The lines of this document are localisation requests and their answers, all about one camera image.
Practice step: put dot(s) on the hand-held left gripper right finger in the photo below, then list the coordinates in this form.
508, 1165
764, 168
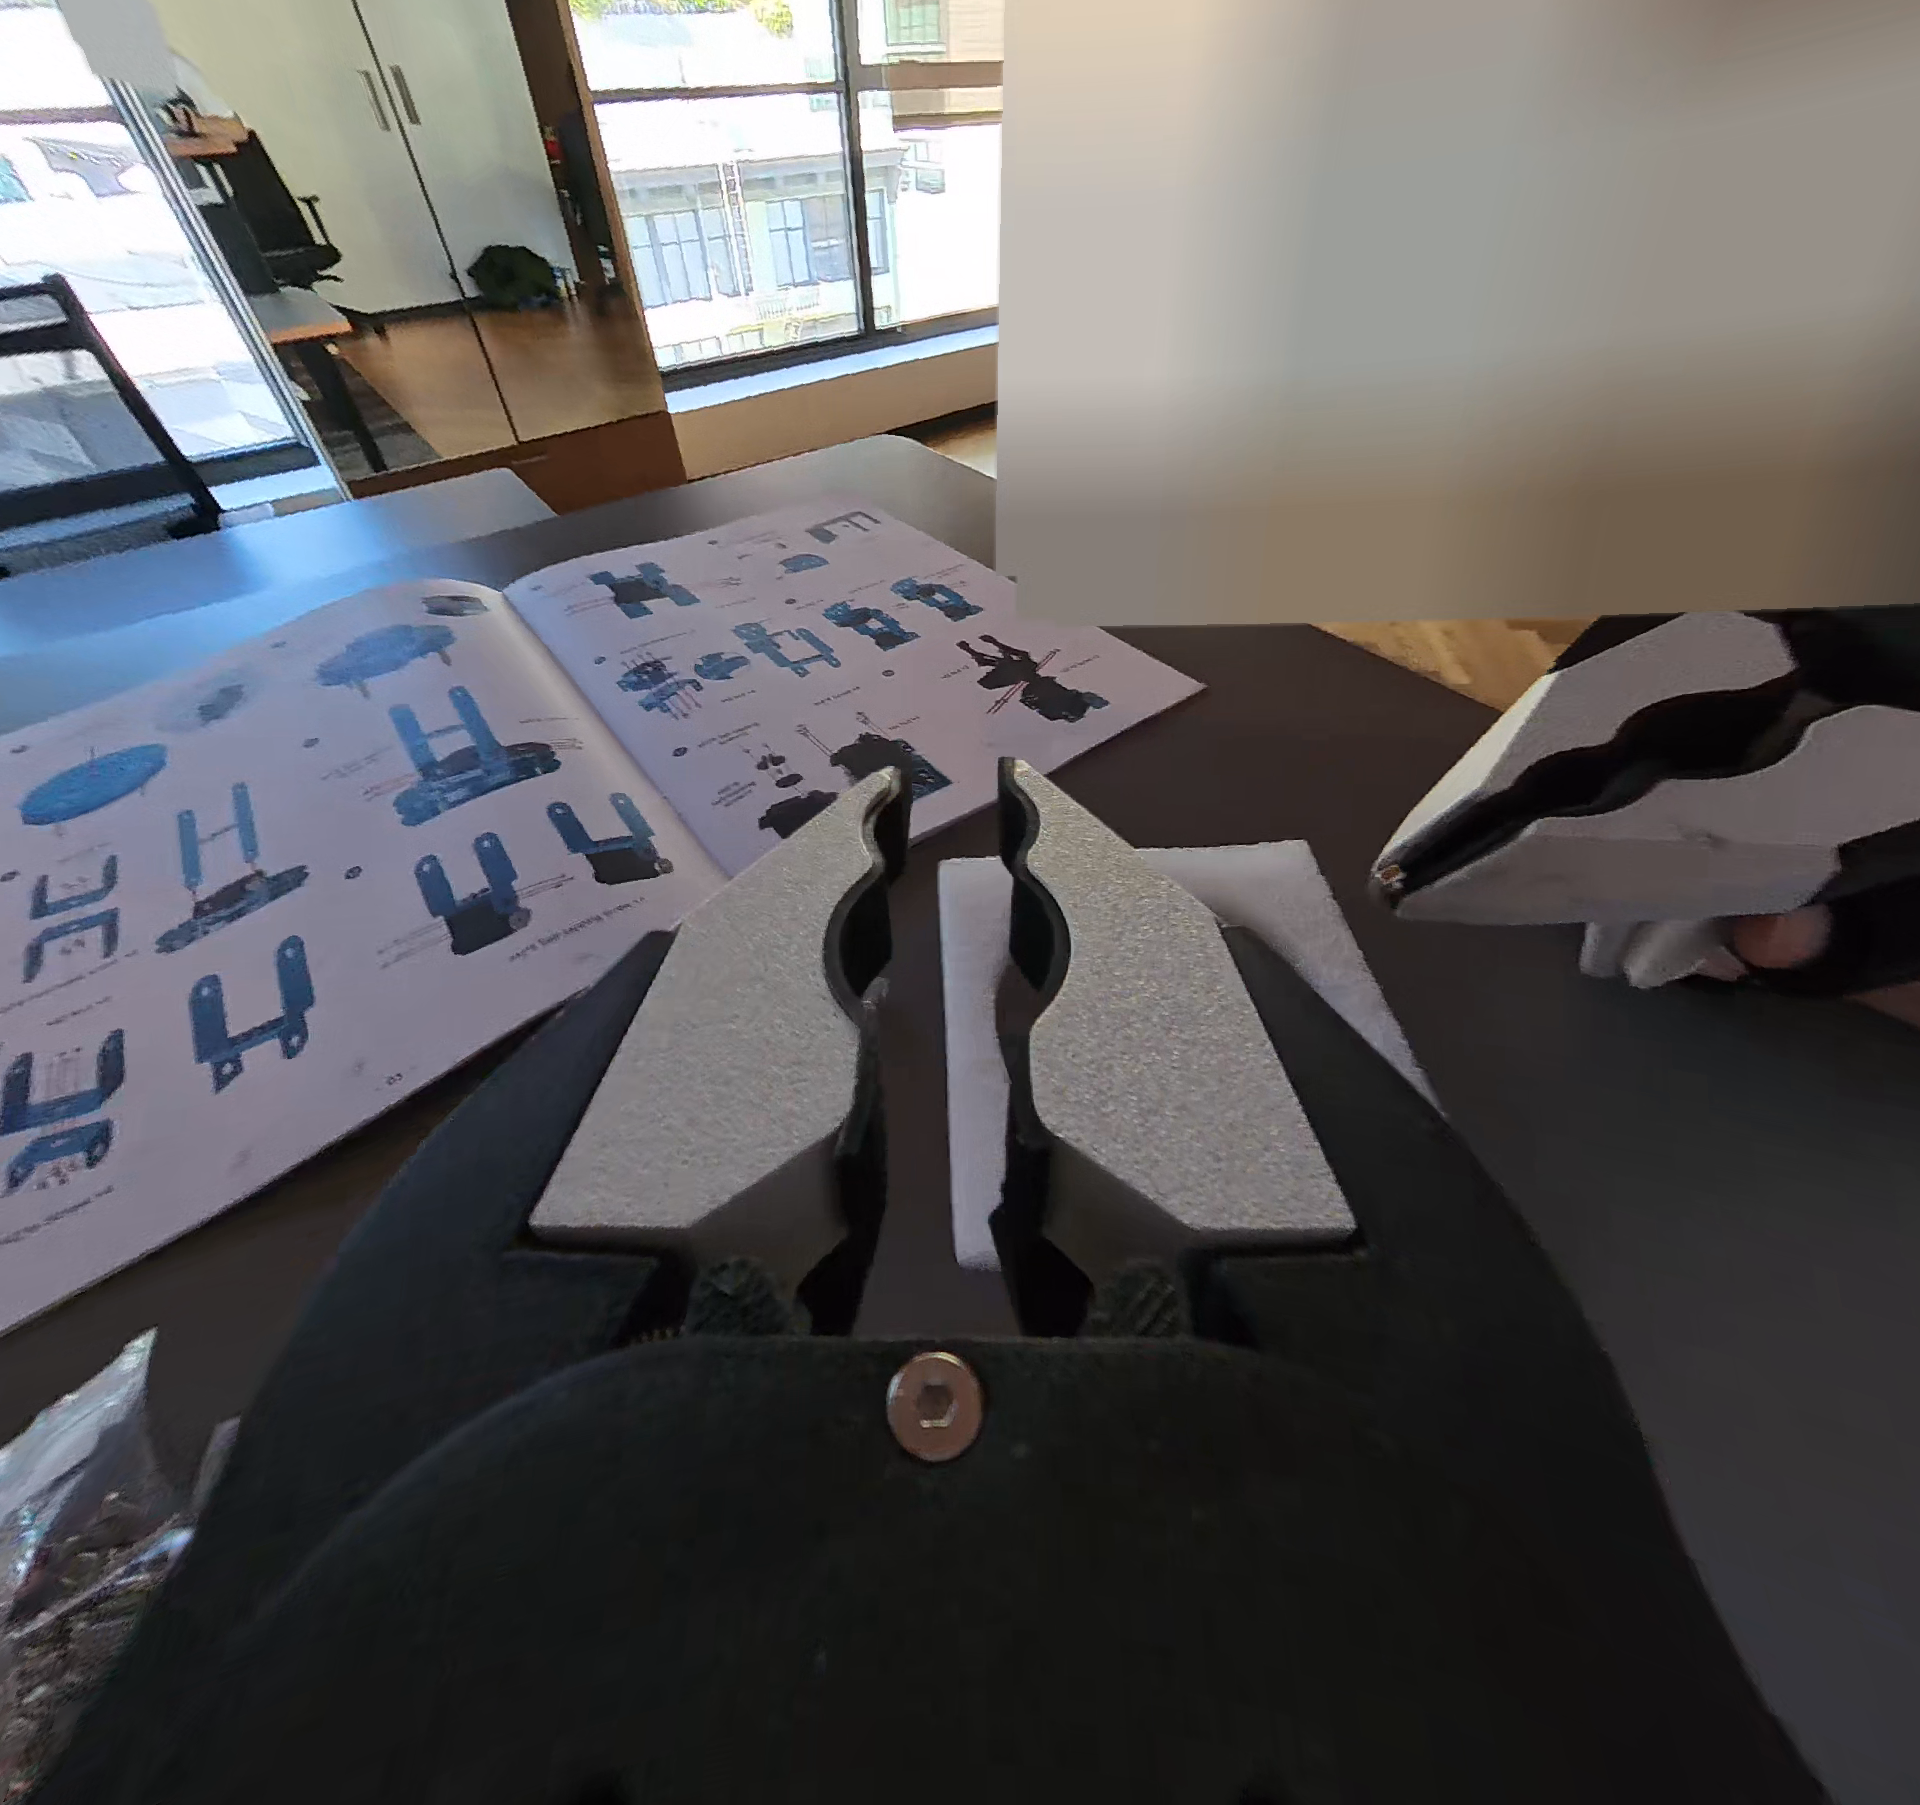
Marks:
1187, 1070

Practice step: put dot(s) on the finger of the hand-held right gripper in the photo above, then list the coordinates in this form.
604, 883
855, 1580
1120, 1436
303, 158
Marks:
1652, 846
1652, 665

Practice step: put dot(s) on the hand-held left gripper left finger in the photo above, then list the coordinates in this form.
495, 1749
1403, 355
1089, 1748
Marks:
707, 1070

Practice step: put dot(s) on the dark grey desk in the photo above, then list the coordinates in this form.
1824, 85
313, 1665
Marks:
1652, 1234

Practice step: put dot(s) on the person's right hand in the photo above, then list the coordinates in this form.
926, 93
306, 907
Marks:
1779, 938

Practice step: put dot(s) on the printed instruction sheet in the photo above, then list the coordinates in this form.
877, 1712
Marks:
375, 860

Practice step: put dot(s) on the clear bag with silver screws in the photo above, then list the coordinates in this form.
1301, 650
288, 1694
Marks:
74, 1565

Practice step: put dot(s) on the black bag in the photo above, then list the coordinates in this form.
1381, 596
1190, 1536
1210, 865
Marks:
512, 278

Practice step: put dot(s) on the black office chair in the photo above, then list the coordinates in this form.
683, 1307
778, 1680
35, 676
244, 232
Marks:
277, 217

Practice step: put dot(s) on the white foam frame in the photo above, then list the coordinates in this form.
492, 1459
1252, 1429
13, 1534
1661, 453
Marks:
1291, 918

